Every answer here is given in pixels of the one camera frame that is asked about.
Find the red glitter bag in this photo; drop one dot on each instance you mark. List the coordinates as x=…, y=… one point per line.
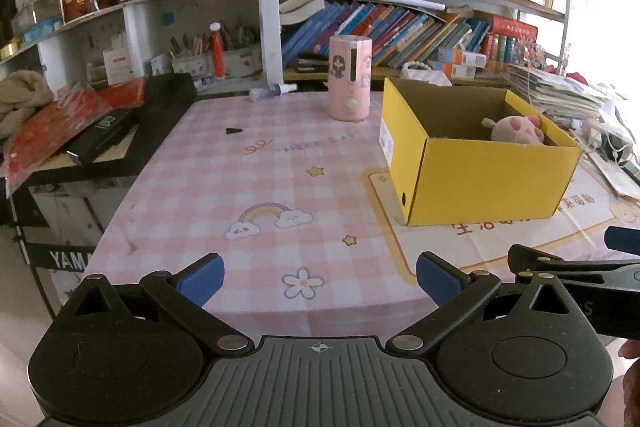
x=50, y=127

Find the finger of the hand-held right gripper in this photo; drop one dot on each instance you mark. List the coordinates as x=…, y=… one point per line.
x=590, y=268
x=624, y=239

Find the orange white medicine box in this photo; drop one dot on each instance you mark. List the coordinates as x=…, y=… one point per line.
x=462, y=57
x=455, y=71

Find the white card box red label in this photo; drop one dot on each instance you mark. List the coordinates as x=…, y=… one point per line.
x=118, y=68

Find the small black piece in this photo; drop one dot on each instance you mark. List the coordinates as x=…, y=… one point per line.
x=233, y=130

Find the pink cylindrical humidifier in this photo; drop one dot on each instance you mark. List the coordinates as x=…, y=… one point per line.
x=350, y=82

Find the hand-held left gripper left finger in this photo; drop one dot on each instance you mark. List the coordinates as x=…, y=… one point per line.
x=200, y=281

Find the beige cloth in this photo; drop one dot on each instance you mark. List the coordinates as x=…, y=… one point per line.
x=22, y=99

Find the yellow cardboard box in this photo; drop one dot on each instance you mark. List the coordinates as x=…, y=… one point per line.
x=475, y=182

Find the person's right hand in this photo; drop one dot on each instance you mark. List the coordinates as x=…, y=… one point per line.
x=634, y=387

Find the red folder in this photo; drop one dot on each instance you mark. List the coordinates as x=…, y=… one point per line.
x=125, y=93

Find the black digital piano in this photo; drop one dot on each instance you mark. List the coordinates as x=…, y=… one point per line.
x=165, y=99

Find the stack of newspapers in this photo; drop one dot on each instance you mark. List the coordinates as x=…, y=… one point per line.
x=555, y=92

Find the red boxed book set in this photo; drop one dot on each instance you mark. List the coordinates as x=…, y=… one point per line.
x=515, y=27

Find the long black box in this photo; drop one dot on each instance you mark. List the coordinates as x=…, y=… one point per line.
x=100, y=134

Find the white pen holder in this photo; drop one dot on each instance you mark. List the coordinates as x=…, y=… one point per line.
x=192, y=67
x=242, y=63

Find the white bookshelf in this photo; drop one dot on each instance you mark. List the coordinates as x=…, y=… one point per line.
x=270, y=7

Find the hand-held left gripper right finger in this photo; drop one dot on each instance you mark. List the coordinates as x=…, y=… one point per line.
x=440, y=278

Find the clear spray bottle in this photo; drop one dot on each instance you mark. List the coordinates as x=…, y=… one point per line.
x=270, y=92

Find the red tassel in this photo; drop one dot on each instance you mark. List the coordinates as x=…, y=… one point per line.
x=218, y=52

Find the pink paw plush toy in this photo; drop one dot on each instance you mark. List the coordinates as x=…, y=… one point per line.
x=515, y=129

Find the row of blue-spined books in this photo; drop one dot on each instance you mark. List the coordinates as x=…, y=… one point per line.
x=380, y=29

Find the rolled white paper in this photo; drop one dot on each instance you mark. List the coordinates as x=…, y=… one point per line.
x=390, y=1

